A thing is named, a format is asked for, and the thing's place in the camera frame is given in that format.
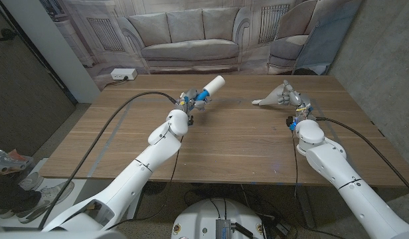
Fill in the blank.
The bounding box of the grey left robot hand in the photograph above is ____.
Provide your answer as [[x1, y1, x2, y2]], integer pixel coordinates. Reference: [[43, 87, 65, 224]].
[[176, 88, 208, 112]]

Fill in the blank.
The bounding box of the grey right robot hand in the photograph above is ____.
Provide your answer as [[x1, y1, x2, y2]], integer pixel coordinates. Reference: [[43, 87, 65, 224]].
[[277, 79, 314, 120]]

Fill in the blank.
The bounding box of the white lint roller sheet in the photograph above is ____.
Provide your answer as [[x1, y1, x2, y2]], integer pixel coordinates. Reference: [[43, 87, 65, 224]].
[[251, 85, 285, 107]]

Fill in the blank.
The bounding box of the blue handled white lint roller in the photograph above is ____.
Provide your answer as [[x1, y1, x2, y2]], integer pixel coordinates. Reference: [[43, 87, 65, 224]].
[[191, 75, 226, 104]]

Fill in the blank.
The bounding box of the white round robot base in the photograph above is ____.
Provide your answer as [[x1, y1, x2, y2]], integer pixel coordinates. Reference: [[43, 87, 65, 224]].
[[171, 198, 268, 239]]

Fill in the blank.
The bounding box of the grey box on robot base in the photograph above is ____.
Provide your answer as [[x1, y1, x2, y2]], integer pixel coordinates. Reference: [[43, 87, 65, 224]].
[[214, 218, 232, 239]]

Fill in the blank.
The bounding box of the grey blue leaning board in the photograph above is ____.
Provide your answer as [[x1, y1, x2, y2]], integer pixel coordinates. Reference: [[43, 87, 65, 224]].
[[292, 0, 363, 76]]

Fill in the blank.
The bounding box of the printed sofa room backdrop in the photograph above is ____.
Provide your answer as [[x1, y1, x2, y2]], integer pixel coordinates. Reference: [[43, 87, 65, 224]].
[[40, 0, 363, 91]]

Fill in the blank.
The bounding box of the white power strip box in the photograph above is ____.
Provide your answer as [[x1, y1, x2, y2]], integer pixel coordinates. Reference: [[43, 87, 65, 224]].
[[110, 68, 138, 81]]

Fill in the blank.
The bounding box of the dark grey table leg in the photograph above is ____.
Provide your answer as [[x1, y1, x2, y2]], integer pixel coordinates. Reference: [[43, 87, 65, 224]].
[[295, 185, 317, 229]]

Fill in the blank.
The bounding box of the white table leg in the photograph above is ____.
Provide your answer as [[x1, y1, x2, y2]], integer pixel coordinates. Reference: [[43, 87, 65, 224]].
[[126, 195, 142, 220]]

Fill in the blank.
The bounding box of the grey white sneaker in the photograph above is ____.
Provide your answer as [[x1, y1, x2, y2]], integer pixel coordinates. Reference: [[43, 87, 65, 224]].
[[15, 181, 75, 225], [20, 171, 44, 192]]

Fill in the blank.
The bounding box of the white robot torso edge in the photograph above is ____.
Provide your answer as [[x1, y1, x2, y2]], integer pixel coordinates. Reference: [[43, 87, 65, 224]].
[[0, 230, 127, 239]]

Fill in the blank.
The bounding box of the crumpled plastic bag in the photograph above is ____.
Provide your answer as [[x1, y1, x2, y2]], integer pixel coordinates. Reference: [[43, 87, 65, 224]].
[[0, 147, 35, 175]]

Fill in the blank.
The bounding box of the person leg in black trousers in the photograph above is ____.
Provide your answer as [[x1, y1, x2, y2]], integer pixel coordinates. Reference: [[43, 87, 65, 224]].
[[0, 171, 42, 213]]

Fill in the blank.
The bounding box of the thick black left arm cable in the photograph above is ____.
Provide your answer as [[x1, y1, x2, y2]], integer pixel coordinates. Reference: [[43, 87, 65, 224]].
[[37, 91, 178, 230]]

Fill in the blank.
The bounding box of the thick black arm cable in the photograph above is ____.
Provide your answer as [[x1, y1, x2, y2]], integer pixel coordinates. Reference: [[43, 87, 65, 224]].
[[315, 116, 409, 197], [37, 91, 178, 230]]

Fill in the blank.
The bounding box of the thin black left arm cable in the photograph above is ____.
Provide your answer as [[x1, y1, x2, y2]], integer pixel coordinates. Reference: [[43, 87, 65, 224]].
[[137, 135, 184, 220]]

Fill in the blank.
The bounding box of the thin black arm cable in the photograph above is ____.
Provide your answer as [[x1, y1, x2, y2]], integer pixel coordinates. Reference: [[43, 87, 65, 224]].
[[137, 135, 184, 220], [291, 131, 300, 227]]

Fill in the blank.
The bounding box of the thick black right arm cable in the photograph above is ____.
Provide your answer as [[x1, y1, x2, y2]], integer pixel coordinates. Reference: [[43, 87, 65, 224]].
[[315, 116, 409, 197]]

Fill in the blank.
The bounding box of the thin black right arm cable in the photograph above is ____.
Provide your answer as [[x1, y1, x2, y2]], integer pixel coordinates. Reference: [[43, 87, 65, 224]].
[[291, 131, 300, 227]]

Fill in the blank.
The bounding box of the black door handle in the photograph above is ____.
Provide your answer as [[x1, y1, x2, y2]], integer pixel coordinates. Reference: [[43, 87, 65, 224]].
[[0, 28, 18, 42]]

